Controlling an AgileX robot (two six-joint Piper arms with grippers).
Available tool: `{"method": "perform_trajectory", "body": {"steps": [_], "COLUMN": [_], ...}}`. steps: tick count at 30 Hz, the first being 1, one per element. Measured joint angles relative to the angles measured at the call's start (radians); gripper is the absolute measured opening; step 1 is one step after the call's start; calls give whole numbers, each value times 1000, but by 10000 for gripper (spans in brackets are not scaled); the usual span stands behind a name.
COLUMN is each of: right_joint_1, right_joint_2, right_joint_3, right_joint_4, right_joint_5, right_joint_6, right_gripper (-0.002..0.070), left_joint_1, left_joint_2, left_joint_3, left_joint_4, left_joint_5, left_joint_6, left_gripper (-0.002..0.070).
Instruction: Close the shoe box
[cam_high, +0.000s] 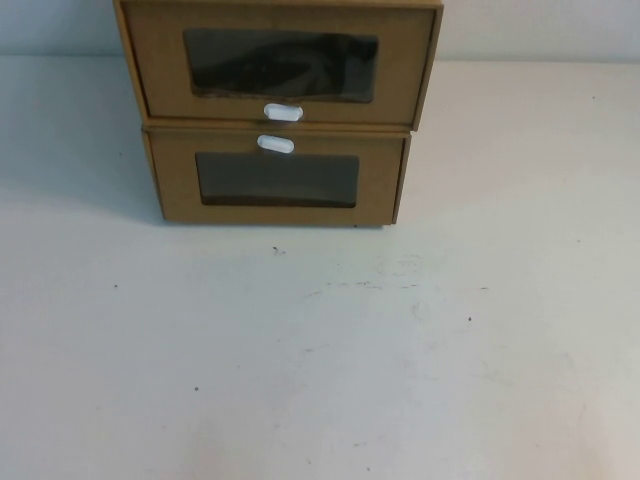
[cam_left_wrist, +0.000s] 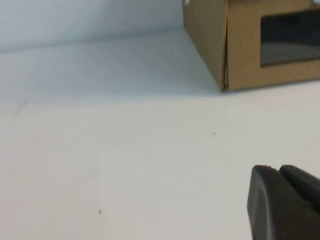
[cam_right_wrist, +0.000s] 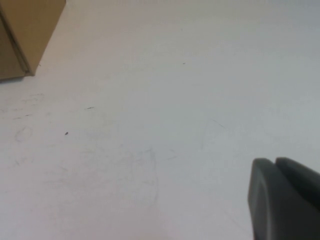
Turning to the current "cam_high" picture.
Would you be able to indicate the cardboard shoe box outer shell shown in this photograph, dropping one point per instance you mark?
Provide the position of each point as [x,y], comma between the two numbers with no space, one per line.
[131,75]
[146,165]

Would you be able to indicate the cardboard drawer with straight-edged window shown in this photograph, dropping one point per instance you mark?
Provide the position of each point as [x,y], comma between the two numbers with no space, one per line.
[175,200]

